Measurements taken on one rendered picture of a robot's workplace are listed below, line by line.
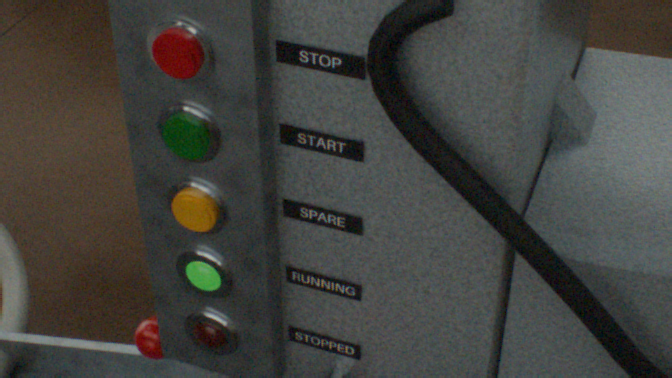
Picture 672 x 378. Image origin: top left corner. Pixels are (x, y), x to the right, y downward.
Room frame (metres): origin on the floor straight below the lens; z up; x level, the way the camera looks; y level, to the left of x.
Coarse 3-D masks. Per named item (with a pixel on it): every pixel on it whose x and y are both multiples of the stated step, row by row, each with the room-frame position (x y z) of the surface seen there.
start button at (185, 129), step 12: (168, 120) 0.46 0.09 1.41; (180, 120) 0.45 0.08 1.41; (192, 120) 0.45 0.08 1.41; (168, 132) 0.45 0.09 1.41; (180, 132) 0.45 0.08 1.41; (192, 132) 0.45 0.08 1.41; (204, 132) 0.45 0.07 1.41; (168, 144) 0.45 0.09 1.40; (180, 144) 0.45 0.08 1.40; (192, 144) 0.45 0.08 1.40; (204, 144) 0.45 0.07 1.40; (180, 156) 0.45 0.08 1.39; (192, 156) 0.45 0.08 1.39
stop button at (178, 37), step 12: (168, 36) 0.45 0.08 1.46; (180, 36) 0.45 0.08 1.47; (156, 48) 0.45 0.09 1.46; (168, 48) 0.45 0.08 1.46; (180, 48) 0.45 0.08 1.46; (192, 48) 0.45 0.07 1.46; (156, 60) 0.45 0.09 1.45; (168, 60) 0.45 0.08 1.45; (180, 60) 0.45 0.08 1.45; (192, 60) 0.45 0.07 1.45; (168, 72) 0.45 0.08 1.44; (180, 72) 0.45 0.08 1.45; (192, 72) 0.45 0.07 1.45
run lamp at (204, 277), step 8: (192, 264) 0.46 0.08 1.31; (200, 264) 0.45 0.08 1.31; (192, 272) 0.45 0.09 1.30; (200, 272) 0.45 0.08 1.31; (208, 272) 0.45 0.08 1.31; (216, 272) 0.45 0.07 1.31; (192, 280) 0.45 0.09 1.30; (200, 280) 0.45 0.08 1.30; (208, 280) 0.45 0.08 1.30; (216, 280) 0.45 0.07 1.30; (200, 288) 0.45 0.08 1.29; (208, 288) 0.45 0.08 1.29; (216, 288) 0.45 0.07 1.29
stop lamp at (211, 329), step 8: (200, 328) 0.45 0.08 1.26; (208, 328) 0.45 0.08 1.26; (216, 328) 0.45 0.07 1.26; (200, 336) 0.45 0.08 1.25; (208, 336) 0.45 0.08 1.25; (216, 336) 0.45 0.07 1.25; (224, 336) 0.45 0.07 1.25; (208, 344) 0.45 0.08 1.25; (216, 344) 0.45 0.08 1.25; (224, 344) 0.45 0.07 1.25
